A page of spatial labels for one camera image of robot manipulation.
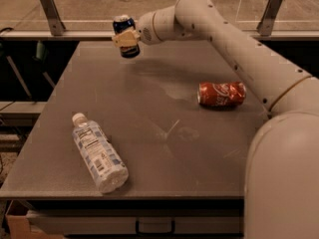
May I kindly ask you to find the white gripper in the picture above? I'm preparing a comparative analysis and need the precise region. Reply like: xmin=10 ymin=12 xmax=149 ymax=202
xmin=112 ymin=12 xmax=157 ymax=48

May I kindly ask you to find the blue pepsi can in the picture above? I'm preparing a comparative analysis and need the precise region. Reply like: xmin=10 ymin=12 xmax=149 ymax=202
xmin=112 ymin=15 xmax=140 ymax=58

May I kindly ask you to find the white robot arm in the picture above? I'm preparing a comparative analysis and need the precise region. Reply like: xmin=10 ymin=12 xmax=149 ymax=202
xmin=113 ymin=0 xmax=319 ymax=239

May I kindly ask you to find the red coca-cola can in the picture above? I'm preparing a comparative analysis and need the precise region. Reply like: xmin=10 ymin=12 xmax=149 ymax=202
xmin=197 ymin=82 xmax=246 ymax=107

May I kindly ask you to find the clear plastic water bottle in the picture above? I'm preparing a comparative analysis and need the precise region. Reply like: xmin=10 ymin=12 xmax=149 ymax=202
xmin=72 ymin=113 xmax=129 ymax=194

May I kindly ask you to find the cardboard box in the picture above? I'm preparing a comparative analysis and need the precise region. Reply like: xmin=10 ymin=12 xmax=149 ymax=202
xmin=5 ymin=200 xmax=64 ymax=239

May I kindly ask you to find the left metal bracket post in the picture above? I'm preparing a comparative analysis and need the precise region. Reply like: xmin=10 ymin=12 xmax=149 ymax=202
xmin=40 ymin=0 xmax=65 ymax=36

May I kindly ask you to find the metal bracket post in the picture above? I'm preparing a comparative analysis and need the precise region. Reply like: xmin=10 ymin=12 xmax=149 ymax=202
xmin=257 ymin=0 xmax=283 ymax=36
xmin=40 ymin=0 xmax=65 ymax=36

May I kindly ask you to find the metal rail beam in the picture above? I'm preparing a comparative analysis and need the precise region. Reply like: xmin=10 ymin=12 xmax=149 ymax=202
xmin=1 ymin=29 xmax=319 ymax=41

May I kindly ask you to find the right metal bracket post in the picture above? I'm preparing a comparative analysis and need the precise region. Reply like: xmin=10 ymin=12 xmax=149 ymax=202
xmin=257 ymin=0 xmax=283 ymax=36

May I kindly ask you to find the grey drawer with handle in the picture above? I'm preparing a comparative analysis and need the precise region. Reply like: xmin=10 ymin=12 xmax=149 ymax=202
xmin=27 ymin=211 xmax=243 ymax=237

